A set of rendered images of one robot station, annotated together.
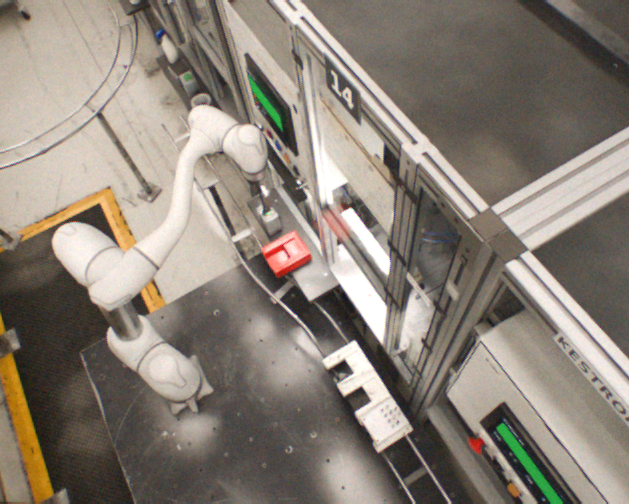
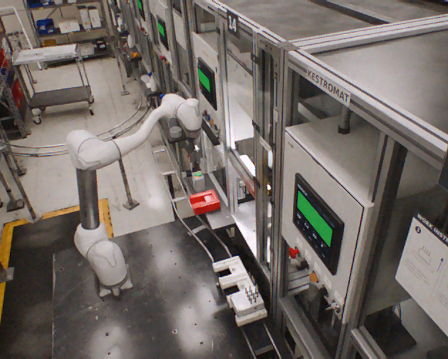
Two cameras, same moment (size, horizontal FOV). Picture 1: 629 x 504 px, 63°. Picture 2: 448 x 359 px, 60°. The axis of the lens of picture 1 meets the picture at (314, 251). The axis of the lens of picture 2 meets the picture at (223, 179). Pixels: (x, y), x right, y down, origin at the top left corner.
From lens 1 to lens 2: 0.91 m
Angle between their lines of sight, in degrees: 26
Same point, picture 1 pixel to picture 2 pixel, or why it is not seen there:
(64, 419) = (21, 330)
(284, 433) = (174, 320)
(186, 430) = (105, 308)
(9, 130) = (58, 163)
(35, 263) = (43, 232)
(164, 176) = (143, 197)
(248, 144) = (191, 106)
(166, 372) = (105, 250)
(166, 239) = (130, 140)
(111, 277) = (92, 148)
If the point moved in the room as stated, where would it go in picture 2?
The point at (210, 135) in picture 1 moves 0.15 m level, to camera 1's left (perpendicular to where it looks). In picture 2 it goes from (171, 104) to (144, 105)
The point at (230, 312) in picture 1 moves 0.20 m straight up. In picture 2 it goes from (159, 245) to (154, 221)
